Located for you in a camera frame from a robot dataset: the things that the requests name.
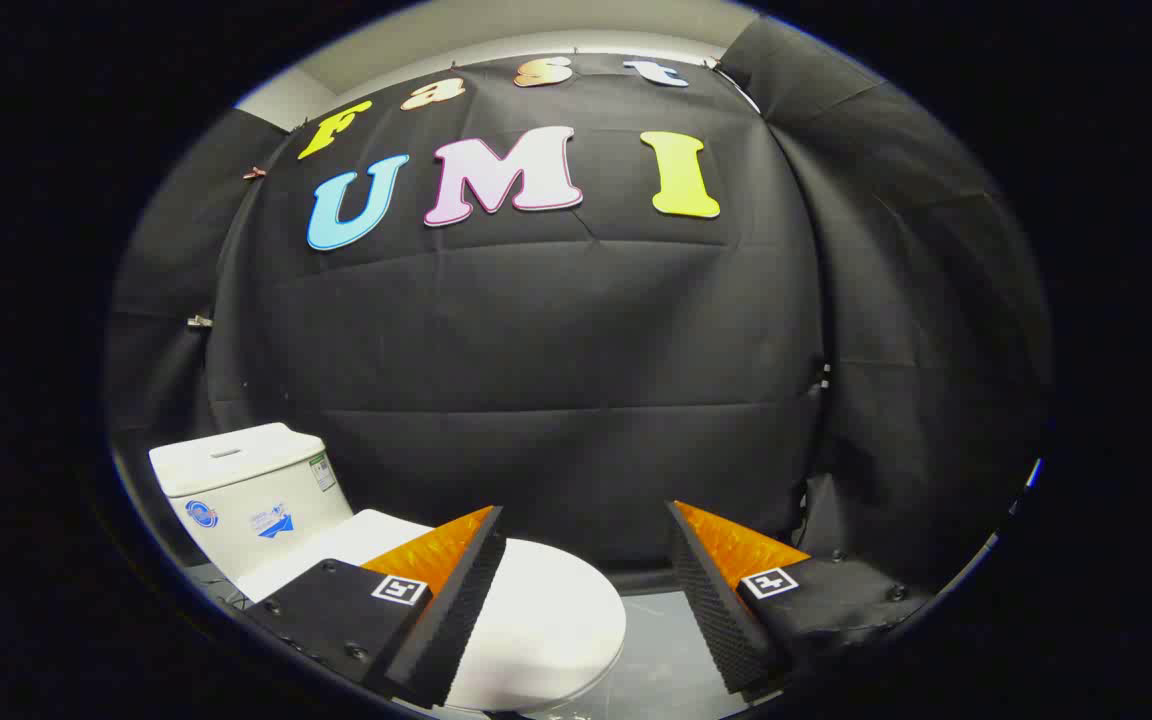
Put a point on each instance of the black backdrop cloth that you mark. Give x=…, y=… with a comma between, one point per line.
x=556, y=350

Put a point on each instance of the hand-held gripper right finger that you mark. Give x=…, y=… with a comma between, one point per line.
x=716, y=610

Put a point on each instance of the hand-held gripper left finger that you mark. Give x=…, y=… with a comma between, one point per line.
x=456, y=620

